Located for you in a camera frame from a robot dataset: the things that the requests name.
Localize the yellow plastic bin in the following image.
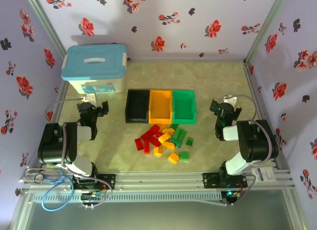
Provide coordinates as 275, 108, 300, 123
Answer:
148, 89, 173, 124

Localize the black plastic bin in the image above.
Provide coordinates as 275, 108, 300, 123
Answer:
125, 89, 151, 124

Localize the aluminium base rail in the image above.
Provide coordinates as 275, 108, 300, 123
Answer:
21, 168, 295, 191

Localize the grey left arm cable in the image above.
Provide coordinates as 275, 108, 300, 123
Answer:
44, 96, 113, 210

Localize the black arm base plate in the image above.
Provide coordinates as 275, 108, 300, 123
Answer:
95, 173, 116, 191
202, 172, 248, 190

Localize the aluminium frame post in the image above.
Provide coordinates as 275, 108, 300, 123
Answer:
244, 0, 290, 63
23, 0, 68, 58

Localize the white storage box blue lid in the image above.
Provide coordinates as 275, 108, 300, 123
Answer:
61, 43, 128, 95

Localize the white label box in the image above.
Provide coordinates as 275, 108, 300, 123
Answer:
251, 167, 274, 183

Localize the aluminium side rail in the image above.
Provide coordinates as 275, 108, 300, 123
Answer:
53, 80, 69, 121
243, 61, 282, 170

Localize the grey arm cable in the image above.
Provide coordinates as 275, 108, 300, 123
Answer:
222, 94, 279, 207
44, 96, 113, 210

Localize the blue stethoscope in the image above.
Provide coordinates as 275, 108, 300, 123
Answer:
23, 167, 75, 212

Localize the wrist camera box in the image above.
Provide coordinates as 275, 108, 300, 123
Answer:
222, 95, 238, 106
82, 93, 98, 105

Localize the grey right arm cable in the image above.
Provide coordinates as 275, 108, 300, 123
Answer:
222, 94, 279, 207

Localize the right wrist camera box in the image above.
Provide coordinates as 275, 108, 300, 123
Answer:
222, 95, 238, 106

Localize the grey slotted cable duct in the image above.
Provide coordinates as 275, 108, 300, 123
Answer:
33, 191, 222, 203

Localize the wired controller board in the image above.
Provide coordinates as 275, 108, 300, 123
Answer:
80, 192, 105, 209
221, 189, 242, 207

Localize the green plastic bin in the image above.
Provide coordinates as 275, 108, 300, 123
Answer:
171, 90, 198, 125

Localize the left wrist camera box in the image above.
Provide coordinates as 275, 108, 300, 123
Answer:
82, 93, 98, 105

